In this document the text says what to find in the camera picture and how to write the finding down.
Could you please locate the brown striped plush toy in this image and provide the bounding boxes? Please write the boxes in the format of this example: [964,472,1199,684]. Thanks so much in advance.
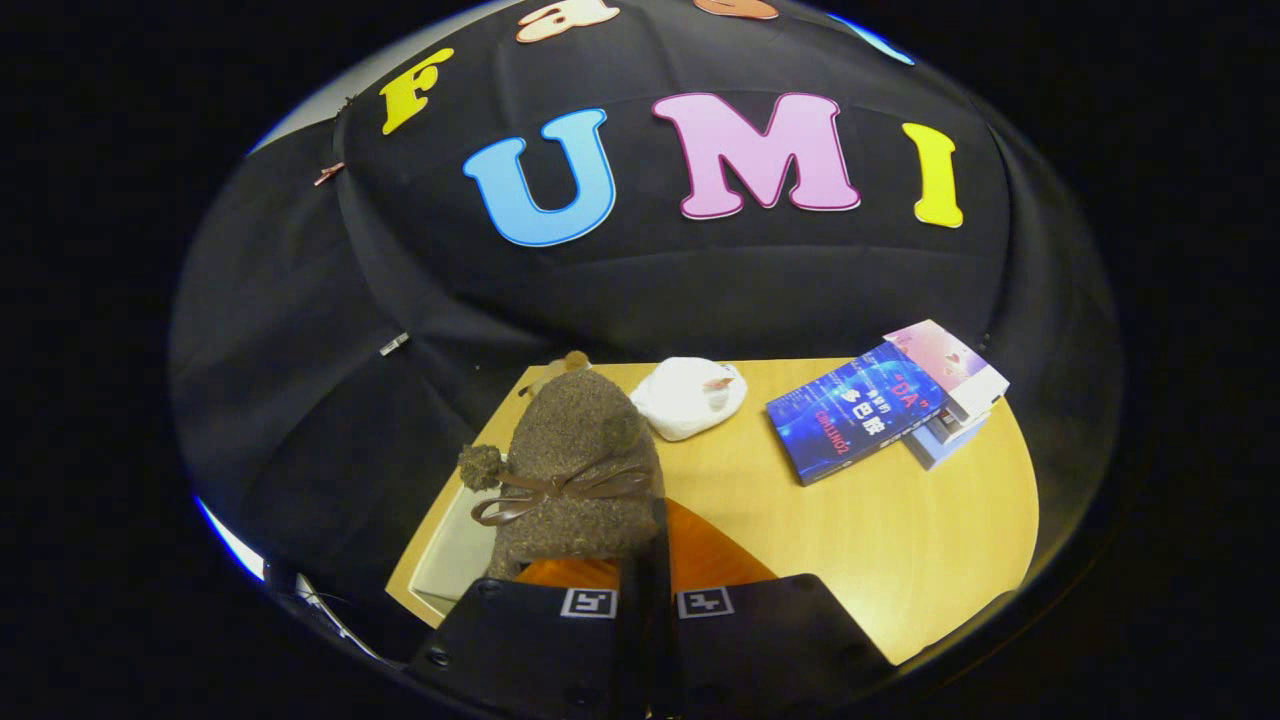
[517,350,593,398]

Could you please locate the black backdrop cloth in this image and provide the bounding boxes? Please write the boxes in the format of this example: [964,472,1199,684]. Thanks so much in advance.
[168,0,1126,661]

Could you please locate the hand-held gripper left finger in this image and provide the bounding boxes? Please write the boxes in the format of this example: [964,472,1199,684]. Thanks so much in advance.
[404,555,647,720]

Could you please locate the brown fuzzy shoe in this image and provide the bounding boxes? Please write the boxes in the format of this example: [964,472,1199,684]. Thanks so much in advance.
[457,369,667,581]

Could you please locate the white cloth cap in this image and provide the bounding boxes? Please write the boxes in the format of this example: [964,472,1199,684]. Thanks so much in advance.
[630,357,749,443]

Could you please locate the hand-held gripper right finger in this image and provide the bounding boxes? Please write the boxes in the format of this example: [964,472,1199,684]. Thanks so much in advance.
[646,496,895,720]

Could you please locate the pink and white book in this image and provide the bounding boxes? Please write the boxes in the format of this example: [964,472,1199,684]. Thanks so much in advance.
[884,319,1011,423]

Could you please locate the grey fabric storage box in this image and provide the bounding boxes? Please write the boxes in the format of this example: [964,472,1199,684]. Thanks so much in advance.
[408,455,513,617]

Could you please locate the pale blue book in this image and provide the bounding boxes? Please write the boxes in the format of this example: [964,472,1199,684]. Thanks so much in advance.
[903,405,993,472]

